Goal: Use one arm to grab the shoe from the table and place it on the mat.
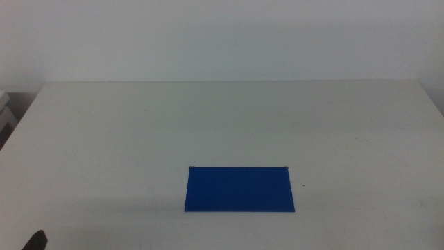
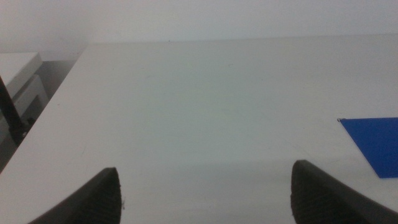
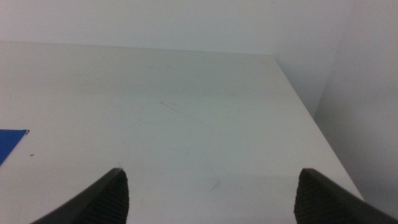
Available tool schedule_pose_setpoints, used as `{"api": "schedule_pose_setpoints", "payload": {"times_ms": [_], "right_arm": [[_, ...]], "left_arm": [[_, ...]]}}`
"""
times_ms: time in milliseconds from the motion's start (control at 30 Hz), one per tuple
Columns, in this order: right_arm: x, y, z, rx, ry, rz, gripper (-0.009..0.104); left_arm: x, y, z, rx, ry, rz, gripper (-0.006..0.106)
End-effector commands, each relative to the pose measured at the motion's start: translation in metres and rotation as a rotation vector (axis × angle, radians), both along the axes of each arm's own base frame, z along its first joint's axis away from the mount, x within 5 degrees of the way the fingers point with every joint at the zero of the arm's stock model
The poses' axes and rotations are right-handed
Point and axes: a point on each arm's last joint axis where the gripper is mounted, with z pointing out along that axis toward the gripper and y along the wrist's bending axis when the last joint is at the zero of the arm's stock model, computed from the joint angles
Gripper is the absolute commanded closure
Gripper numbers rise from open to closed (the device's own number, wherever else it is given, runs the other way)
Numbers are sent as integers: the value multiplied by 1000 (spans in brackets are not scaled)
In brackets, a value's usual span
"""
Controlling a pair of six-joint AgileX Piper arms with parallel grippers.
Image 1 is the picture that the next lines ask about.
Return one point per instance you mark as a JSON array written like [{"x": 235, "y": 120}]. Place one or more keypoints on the white cabinet beside table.
[{"x": 4, "y": 118}]

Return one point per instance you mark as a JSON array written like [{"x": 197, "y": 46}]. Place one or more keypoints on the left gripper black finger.
[{"x": 37, "y": 241}]

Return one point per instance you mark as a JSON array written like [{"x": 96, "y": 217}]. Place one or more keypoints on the blue rectangular mat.
[{"x": 239, "y": 191}]

